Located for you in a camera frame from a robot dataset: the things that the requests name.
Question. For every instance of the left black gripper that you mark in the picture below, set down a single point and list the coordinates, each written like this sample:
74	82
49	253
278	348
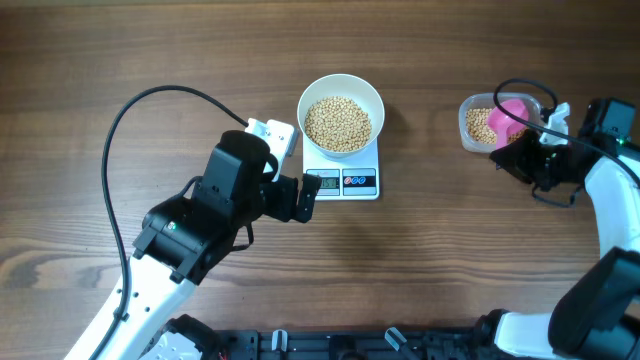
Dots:
285	208

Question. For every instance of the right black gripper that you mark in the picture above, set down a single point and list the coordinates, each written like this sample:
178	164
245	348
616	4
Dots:
518	157

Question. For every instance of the pink plastic scoop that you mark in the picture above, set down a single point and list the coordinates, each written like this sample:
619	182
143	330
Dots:
504	126

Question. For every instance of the white bowl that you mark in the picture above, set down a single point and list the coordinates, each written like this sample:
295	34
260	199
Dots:
346	85

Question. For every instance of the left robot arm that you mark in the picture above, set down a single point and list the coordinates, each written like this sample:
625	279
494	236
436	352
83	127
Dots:
185	236

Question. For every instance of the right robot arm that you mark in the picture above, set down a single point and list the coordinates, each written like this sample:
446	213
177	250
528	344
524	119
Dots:
590	321

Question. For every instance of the white digital kitchen scale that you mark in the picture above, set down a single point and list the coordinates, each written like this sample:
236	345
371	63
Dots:
354	178

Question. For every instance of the soybeans in bowl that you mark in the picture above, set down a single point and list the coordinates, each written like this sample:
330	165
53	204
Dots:
338	124

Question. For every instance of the clear plastic container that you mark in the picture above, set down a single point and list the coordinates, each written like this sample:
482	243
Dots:
485	100

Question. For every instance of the soybeans in container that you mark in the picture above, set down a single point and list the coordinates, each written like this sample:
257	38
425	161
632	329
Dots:
477	126

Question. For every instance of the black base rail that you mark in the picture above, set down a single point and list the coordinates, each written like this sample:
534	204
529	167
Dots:
187	338

